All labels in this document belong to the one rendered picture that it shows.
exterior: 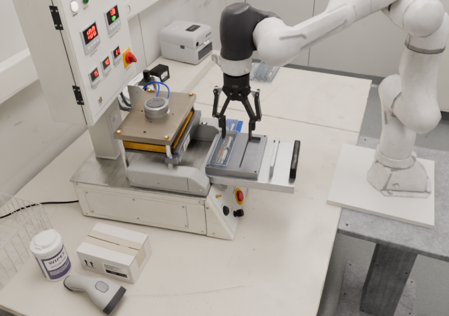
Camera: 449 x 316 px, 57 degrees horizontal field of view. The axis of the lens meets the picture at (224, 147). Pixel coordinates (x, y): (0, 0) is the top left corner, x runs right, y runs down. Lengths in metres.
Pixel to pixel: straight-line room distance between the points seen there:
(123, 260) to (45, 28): 0.66
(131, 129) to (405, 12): 0.82
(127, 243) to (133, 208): 0.15
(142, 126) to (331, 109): 1.03
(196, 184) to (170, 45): 1.24
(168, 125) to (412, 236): 0.86
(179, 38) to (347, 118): 0.97
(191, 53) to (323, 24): 1.31
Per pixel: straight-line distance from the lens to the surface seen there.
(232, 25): 1.08
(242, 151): 1.33
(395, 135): 1.48
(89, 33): 1.20
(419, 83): 1.36
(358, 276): 2.28
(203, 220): 1.35
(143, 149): 1.31
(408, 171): 1.57
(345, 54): 3.77
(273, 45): 1.03
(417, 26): 1.20
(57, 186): 1.72
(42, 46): 1.19
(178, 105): 1.36
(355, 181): 1.61
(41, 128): 1.81
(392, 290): 2.00
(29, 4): 1.16
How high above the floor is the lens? 1.82
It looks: 38 degrees down
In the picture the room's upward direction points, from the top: 2 degrees counter-clockwise
